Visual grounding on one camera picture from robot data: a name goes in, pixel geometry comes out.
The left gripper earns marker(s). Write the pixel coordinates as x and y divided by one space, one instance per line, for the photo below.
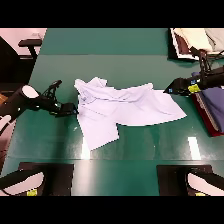
68 109

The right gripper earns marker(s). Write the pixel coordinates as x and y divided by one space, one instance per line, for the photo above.
180 85

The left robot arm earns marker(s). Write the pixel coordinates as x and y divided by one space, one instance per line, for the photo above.
18 100

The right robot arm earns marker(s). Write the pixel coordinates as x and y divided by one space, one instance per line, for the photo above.
213 77

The blue garment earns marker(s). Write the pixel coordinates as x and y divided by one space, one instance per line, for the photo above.
215 105

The maroon garment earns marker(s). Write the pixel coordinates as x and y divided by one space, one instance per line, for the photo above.
182 45

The white garment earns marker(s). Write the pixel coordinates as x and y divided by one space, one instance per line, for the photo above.
193 37

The red garment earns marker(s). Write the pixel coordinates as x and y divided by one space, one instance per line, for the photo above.
209 128

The lavender shirt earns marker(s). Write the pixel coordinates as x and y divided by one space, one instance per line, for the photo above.
130 103

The grey garment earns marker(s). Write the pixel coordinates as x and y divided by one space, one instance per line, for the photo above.
216 36

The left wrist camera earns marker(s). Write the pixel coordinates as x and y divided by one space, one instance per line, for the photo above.
51 89

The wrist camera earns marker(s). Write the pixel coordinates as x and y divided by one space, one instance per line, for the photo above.
204 60
51 89

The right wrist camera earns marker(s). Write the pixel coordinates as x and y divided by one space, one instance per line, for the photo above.
204 60

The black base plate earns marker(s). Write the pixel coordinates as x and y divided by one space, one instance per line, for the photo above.
171 180
58 178

